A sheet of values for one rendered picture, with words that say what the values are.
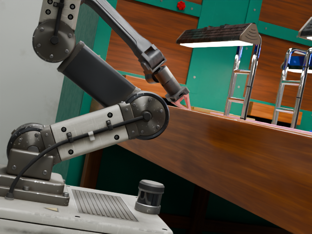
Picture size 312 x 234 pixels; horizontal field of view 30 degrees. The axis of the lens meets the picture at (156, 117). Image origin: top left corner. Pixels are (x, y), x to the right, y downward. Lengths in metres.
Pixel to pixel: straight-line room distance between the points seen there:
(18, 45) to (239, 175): 3.80
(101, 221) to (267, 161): 0.41
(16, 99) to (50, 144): 3.50
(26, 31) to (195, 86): 2.39
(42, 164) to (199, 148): 0.41
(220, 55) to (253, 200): 1.73
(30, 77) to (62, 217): 3.66
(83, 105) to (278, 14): 1.12
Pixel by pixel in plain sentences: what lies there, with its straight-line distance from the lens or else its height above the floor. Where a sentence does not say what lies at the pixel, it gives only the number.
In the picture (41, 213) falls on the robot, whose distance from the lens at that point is 1.36.
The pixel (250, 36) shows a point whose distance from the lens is 2.11.
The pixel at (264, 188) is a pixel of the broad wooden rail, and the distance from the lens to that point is 1.24.
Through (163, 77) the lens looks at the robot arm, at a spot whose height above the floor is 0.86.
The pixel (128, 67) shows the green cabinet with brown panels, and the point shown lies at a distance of 2.76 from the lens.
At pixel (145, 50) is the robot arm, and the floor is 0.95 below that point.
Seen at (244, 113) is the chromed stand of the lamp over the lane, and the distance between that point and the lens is 2.36.
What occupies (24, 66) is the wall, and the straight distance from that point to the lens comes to 4.97.
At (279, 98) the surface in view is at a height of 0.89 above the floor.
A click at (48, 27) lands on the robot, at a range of 1.48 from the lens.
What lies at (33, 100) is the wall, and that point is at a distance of 4.98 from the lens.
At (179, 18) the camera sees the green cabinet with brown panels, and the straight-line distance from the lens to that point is 2.85.
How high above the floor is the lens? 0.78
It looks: 2 degrees down
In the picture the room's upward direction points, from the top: 11 degrees clockwise
